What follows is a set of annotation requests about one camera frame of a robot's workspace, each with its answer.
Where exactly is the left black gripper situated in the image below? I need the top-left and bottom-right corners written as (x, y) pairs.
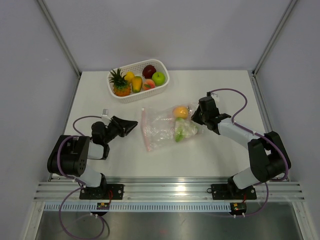
top-left (103, 115), bottom-right (138, 144)

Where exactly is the fake round orange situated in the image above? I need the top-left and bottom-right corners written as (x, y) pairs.
top-left (172, 106), bottom-right (189, 119)

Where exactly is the clear zip top bag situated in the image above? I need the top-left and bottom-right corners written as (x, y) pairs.
top-left (141, 102), bottom-right (204, 152)

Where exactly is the fake orange pineapple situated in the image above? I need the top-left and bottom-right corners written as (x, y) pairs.
top-left (108, 68), bottom-right (131, 97)

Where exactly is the fake yellow mango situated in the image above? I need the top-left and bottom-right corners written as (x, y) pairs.
top-left (131, 76), bottom-right (143, 93)

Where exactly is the fake pink peach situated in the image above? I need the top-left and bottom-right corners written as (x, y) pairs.
top-left (142, 79), bottom-right (156, 91)

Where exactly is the fake yellow lemon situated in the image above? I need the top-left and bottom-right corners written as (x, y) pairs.
top-left (124, 71), bottom-right (135, 83)

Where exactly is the fake green apple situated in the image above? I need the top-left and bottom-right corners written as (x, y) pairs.
top-left (151, 71), bottom-right (166, 86)

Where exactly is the fake purple fruit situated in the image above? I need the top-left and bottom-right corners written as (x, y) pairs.
top-left (142, 64), bottom-right (157, 79)

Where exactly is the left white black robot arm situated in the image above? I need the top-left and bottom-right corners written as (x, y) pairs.
top-left (47, 116), bottom-right (138, 201)

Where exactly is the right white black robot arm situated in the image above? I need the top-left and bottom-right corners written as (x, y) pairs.
top-left (191, 96), bottom-right (292, 200)

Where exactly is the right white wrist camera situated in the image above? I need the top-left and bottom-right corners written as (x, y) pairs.
top-left (206, 91), bottom-right (220, 102)

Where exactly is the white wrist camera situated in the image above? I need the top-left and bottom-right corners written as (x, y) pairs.
top-left (101, 109), bottom-right (110, 121)
top-left (206, 91), bottom-right (220, 102)

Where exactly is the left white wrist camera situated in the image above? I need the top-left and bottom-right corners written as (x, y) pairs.
top-left (101, 109), bottom-right (110, 121)

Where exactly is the right aluminium frame post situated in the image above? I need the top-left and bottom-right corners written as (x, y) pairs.
top-left (252, 0), bottom-right (300, 78)

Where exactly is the aluminium frame post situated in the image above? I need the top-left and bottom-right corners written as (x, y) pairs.
top-left (35, 0), bottom-right (82, 79)
top-left (252, 0), bottom-right (300, 78)

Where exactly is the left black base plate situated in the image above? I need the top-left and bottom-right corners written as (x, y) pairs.
top-left (79, 184), bottom-right (124, 200)

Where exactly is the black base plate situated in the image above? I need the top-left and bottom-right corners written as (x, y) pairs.
top-left (208, 183), bottom-right (257, 201)
top-left (79, 184), bottom-right (124, 200)

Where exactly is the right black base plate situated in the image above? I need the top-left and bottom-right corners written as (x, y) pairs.
top-left (208, 183), bottom-right (257, 201)

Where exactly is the aluminium mounting rail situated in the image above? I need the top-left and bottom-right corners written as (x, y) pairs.
top-left (33, 176), bottom-right (305, 202)

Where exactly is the white slotted cable duct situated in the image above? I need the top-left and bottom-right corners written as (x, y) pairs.
top-left (44, 202), bottom-right (231, 213)

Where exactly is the left aluminium frame post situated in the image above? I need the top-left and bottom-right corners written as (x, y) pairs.
top-left (35, 0), bottom-right (82, 79)

